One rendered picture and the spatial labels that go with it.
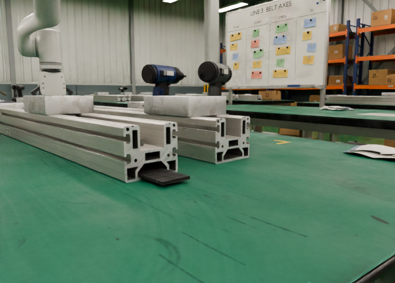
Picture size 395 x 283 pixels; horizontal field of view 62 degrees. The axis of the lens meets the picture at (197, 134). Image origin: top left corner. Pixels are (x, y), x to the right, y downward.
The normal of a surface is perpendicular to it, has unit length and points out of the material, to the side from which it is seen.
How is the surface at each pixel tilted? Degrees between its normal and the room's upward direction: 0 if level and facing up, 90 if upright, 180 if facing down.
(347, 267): 0
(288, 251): 0
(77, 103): 90
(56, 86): 93
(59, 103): 90
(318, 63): 90
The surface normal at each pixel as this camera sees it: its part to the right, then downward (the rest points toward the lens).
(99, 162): -0.74, 0.09
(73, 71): 0.60, 0.11
